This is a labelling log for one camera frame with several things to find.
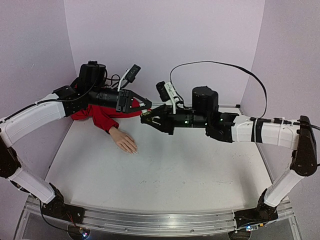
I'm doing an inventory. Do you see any aluminium front rail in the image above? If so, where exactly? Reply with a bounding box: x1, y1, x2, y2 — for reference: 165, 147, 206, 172
13, 195, 302, 240

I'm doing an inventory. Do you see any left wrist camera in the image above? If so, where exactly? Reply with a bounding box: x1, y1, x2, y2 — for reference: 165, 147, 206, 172
117, 64, 141, 92

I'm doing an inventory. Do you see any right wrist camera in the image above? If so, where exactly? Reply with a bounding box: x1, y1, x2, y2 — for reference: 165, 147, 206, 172
156, 81, 183, 114

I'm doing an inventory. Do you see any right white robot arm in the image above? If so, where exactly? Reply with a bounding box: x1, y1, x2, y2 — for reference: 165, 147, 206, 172
140, 86, 319, 231

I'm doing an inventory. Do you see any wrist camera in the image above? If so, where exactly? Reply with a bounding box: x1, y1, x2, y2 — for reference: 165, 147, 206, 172
117, 64, 141, 92
156, 81, 183, 114

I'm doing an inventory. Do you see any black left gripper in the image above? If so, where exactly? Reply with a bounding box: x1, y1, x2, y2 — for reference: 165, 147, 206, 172
89, 85, 155, 115

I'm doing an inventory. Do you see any mannequin hand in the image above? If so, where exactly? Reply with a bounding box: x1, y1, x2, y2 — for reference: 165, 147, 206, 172
109, 126, 138, 155

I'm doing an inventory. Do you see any right black camera cable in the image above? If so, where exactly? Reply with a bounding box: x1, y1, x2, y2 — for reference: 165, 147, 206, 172
169, 61, 268, 118

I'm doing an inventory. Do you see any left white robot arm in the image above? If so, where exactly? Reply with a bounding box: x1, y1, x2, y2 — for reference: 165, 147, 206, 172
0, 61, 152, 221

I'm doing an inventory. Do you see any red cloth garment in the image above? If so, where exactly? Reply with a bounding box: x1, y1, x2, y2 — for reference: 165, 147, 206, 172
71, 104, 142, 134

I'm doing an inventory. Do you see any yellow nail polish bottle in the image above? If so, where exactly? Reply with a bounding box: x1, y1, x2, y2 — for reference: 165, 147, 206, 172
140, 110, 152, 118

